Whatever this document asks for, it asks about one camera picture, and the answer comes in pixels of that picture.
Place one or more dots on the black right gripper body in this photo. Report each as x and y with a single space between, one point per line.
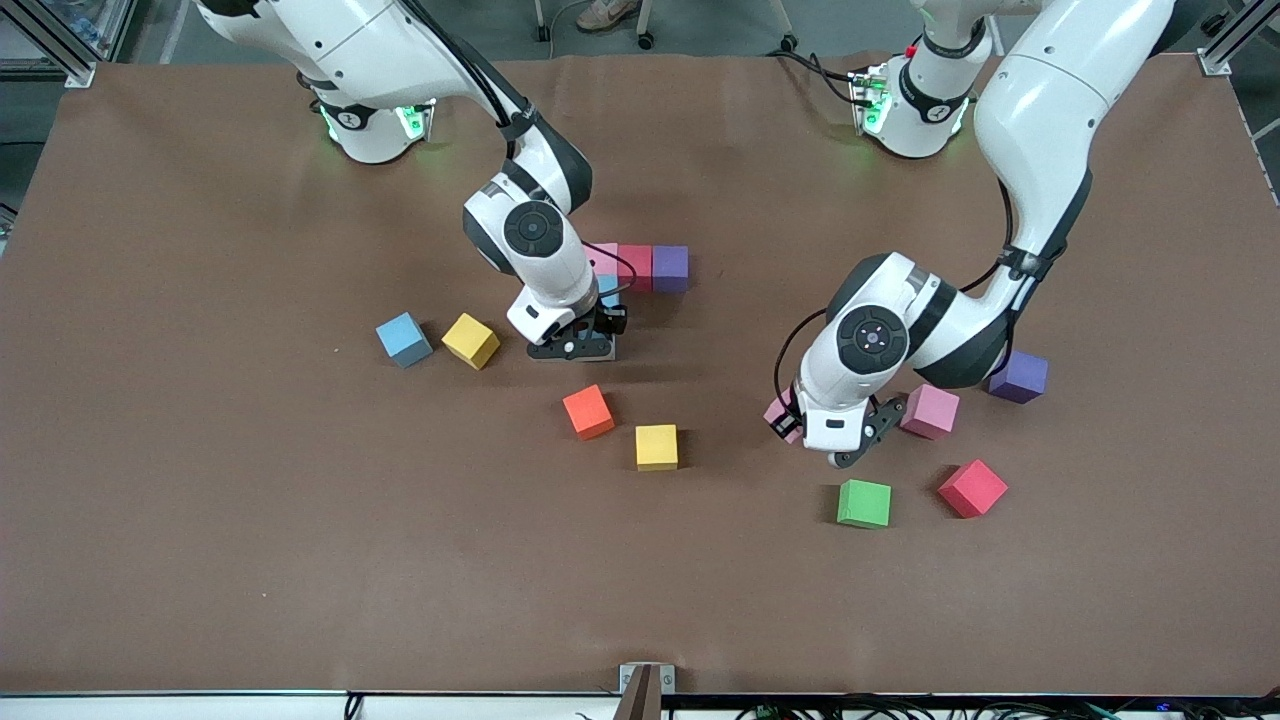
608 322

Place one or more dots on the pink foam cube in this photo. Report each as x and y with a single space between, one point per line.
605 258
929 411
770 410

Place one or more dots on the blue foam cube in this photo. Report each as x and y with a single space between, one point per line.
608 350
404 340
610 290

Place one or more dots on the red foam cube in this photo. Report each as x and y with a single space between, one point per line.
635 268
972 488

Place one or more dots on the purple foam cube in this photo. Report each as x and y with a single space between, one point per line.
671 265
1022 380

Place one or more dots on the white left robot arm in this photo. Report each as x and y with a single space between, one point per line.
1040 110

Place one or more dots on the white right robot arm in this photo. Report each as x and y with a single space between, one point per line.
350 40

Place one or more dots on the orange foam cube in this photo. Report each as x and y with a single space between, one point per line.
588 411

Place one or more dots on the green foam cube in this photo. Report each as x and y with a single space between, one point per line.
863 503

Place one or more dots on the yellow foam cube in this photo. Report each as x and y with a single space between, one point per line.
470 341
656 447

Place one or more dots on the beige sneaker shoe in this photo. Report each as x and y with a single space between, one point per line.
605 12

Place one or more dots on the brown table cover mat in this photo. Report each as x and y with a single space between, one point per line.
300 580

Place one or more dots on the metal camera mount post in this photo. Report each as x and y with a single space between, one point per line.
645 690

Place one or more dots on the aluminium frame profile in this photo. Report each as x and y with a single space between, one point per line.
1235 40
60 45

